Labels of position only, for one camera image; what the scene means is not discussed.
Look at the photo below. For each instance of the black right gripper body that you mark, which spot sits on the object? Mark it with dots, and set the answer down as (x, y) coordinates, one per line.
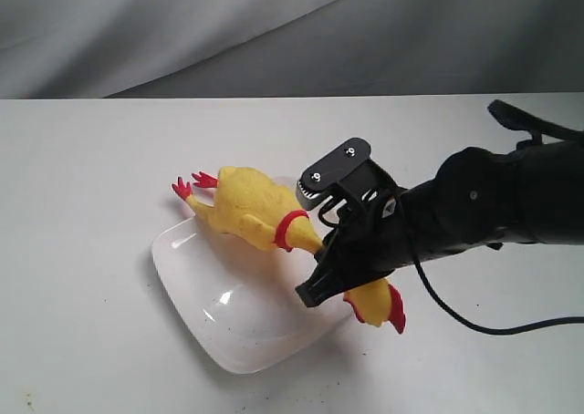
(347, 187)

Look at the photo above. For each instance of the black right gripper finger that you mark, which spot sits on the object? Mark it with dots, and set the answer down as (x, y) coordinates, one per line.
(331, 246)
(340, 269)

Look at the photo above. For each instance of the yellow rubber chicken toy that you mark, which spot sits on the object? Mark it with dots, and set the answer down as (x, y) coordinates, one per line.
(247, 203)

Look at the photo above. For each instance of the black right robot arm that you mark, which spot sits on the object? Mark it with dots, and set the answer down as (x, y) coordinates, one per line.
(533, 194)

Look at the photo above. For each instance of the white square plate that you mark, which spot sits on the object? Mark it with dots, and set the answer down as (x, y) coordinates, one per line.
(237, 302)

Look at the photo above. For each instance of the grey backdrop cloth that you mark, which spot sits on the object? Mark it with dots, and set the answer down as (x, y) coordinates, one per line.
(288, 48)

